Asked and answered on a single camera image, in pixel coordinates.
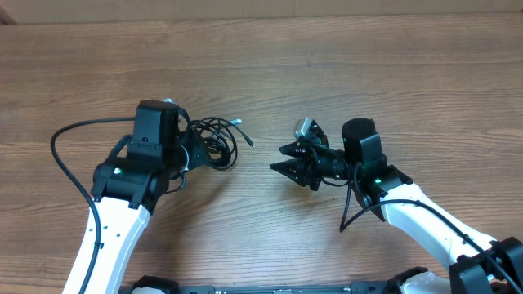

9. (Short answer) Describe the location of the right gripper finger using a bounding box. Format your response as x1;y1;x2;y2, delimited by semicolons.
279;140;311;158
270;158;315;188

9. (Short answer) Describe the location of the thick black USB-A cable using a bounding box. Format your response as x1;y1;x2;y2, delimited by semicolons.
191;118;239;172

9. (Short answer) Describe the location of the thin black USB cable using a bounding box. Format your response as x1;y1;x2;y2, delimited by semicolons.
195;117;256;168

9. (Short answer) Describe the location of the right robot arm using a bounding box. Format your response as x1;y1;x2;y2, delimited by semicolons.
270;118;522;293

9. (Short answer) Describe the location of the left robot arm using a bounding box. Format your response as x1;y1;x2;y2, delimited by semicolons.
64;99;199;293

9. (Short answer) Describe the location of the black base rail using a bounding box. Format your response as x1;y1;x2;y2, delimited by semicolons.
130;267;463;294

